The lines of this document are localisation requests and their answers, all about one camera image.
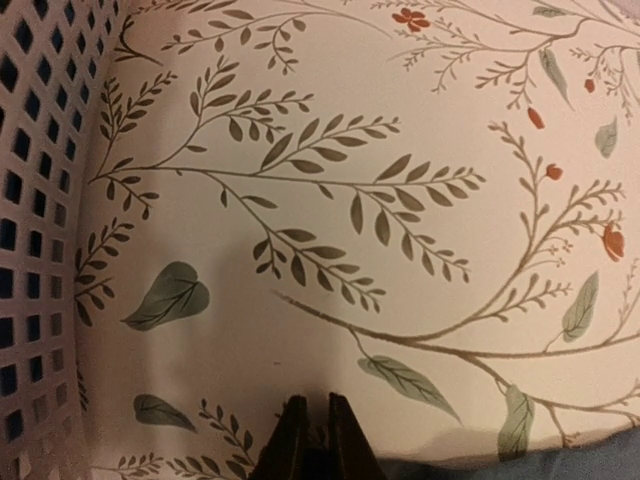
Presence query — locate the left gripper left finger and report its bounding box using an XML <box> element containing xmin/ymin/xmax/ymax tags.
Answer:
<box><xmin>249</xmin><ymin>395</ymin><xmax>309</xmax><ymax>480</ymax></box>

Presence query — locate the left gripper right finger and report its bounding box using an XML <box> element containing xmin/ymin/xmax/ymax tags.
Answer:
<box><xmin>328</xmin><ymin>393</ymin><xmax>383</xmax><ymax>480</ymax></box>

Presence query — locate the dark teal t-shirt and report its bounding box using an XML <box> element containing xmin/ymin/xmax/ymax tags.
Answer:
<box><xmin>487</xmin><ymin>428</ymin><xmax>639</xmax><ymax>479</ymax></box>

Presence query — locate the white plastic laundry basket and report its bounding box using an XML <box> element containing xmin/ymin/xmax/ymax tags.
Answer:
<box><xmin>1</xmin><ymin>0</ymin><xmax>129</xmax><ymax>479</ymax></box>

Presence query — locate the floral patterned table mat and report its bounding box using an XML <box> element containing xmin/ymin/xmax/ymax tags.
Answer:
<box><xmin>75</xmin><ymin>1</ymin><xmax>639</xmax><ymax>479</ymax></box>

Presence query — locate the bright blue garment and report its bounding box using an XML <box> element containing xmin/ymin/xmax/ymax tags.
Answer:
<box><xmin>1</xmin><ymin>1</ymin><xmax>56</xmax><ymax>444</ymax></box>

